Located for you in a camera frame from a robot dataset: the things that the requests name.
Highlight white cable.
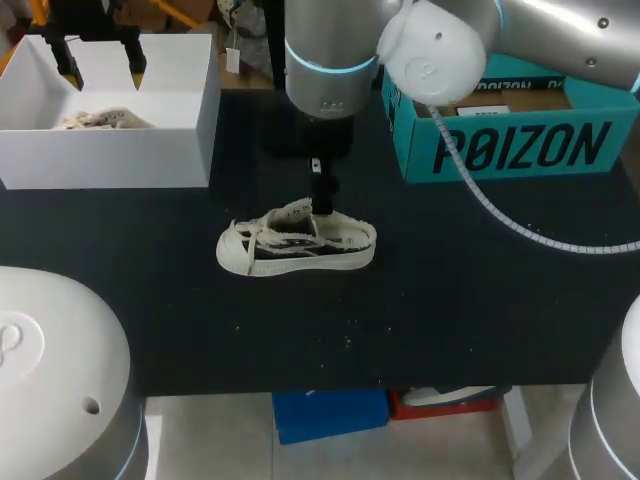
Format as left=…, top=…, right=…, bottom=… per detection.
left=425, top=102, right=640, bottom=254

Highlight white shoebox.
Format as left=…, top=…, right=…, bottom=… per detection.
left=0, top=33, right=222, bottom=191

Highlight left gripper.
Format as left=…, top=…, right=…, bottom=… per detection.
left=45, top=0, right=149, bottom=92

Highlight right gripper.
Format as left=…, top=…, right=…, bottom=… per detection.
left=261, top=112, right=357, bottom=218

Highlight teal box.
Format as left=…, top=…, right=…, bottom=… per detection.
left=381, top=52, right=640, bottom=185

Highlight blue box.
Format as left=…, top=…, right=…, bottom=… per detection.
left=271, top=389, right=392, bottom=447

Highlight red box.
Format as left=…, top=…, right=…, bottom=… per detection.
left=388, top=387, right=503, bottom=422

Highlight beige and black canvas shoe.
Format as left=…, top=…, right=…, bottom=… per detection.
left=214, top=197, right=377, bottom=279

